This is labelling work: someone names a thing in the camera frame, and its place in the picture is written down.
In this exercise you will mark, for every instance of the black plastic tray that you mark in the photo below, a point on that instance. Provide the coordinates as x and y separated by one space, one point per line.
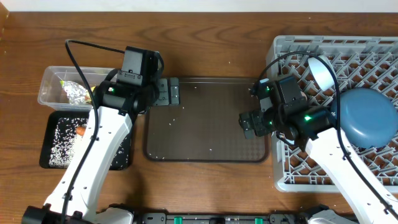
49 132

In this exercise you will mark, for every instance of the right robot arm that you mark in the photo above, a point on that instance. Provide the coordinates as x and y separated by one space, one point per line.
319 133

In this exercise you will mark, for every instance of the foil and green wrapper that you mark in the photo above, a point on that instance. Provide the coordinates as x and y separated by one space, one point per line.
76 93

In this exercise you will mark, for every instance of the dark blue plate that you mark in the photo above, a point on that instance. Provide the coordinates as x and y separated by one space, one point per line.
368 118

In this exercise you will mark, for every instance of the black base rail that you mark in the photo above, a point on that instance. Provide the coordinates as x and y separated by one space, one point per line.
326 216

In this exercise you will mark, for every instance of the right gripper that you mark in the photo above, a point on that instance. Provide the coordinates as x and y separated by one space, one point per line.
246 122

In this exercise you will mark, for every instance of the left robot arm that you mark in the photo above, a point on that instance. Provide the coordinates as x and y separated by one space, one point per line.
75 198

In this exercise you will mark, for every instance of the spilled white rice pile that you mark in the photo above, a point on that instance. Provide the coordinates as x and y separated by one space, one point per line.
66 140

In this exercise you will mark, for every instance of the orange carrot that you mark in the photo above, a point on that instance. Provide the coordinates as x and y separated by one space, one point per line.
80 130

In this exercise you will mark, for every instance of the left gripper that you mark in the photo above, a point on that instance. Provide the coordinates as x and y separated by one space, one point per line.
163 99

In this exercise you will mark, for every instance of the light blue bowl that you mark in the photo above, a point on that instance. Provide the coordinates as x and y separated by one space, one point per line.
321 74

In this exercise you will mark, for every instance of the grey dishwasher rack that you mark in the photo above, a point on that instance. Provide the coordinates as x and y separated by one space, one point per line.
358 62

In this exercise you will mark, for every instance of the clear plastic bin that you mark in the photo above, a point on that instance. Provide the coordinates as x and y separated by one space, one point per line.
51 93

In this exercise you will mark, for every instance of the brown serving tray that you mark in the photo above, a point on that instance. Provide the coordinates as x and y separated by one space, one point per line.
204 127

